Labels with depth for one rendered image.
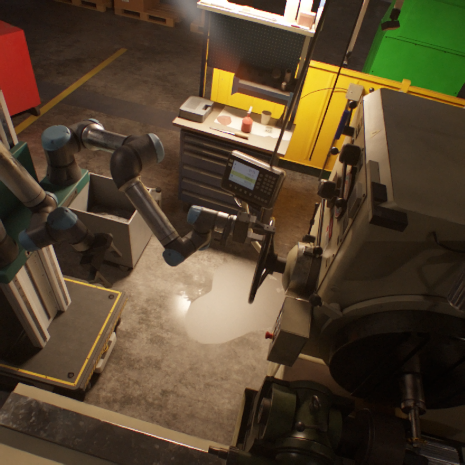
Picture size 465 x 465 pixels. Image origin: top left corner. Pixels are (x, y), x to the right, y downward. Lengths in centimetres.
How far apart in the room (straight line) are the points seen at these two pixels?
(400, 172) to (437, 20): 400
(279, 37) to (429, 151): 196
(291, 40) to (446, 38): 248
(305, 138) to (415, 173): 298
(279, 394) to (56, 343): 157
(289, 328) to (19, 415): 119
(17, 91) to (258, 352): 370
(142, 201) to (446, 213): 98
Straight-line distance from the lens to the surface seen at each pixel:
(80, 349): 243
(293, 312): 137
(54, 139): 173
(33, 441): 189
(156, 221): 138
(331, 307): 128
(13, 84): 478
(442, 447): 150
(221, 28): 316
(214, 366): 269
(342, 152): 132
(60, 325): 254
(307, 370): 211
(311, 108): 394
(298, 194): 405
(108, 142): 163
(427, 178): 118
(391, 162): 118
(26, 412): 190
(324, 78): 382
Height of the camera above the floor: 245
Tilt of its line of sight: 46 degrees down
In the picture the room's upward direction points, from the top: 12 degrees clockwise
